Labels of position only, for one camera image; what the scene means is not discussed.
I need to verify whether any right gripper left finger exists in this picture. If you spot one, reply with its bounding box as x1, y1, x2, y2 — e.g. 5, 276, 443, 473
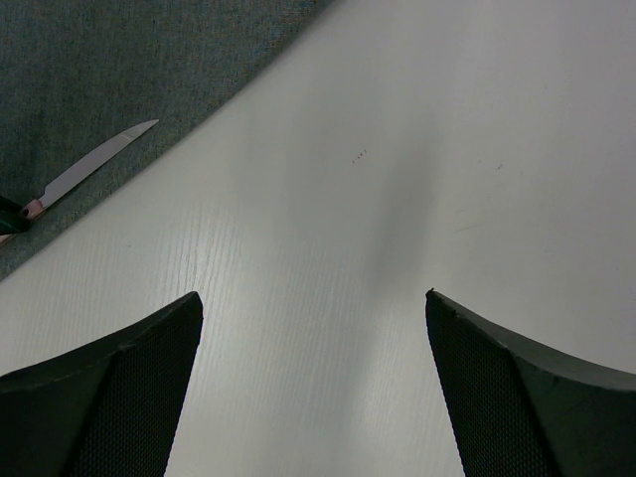
1, 292, 203, 476

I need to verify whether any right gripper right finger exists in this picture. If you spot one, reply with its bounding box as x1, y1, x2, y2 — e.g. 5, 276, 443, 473
426, 290, 635, 476

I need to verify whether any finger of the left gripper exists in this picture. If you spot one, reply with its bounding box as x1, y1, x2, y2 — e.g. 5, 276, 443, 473
0, 197, 31, 235

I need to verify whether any grey cloth napkin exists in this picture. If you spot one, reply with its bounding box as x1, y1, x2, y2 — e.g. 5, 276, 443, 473
1, 1, 326, 275

